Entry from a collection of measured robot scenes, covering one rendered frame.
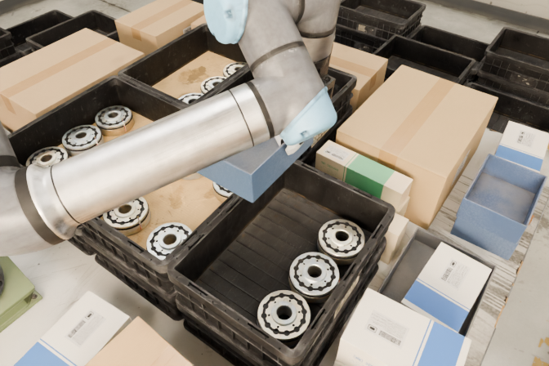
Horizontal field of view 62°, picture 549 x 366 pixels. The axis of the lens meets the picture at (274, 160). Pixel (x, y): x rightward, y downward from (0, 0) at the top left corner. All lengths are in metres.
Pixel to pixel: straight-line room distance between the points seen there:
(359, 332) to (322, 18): 0.55
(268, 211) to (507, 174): 0.66
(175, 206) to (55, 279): 0.34
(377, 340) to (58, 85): 1.13
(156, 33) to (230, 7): 1.24
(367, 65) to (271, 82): 1.04
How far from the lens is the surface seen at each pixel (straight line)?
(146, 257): 0.93
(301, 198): 1.13
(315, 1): 0.62
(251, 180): 0.76
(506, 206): 1.32
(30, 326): 1.21
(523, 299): 2.16
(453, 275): 1.11
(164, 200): 1.15
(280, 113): 0.53
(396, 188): 1.12
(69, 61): 1.62
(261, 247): 1.03
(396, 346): 0.89
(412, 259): 1.22
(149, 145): 0.53
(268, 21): 0.56
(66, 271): 1.26
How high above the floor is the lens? 1.67
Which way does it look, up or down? 43 degrees down
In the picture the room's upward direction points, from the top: straight up
